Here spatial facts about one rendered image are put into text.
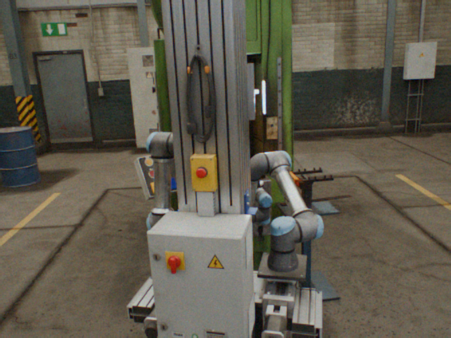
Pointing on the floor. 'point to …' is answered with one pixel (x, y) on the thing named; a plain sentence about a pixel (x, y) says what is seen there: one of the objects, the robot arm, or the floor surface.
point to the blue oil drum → (18, 157)
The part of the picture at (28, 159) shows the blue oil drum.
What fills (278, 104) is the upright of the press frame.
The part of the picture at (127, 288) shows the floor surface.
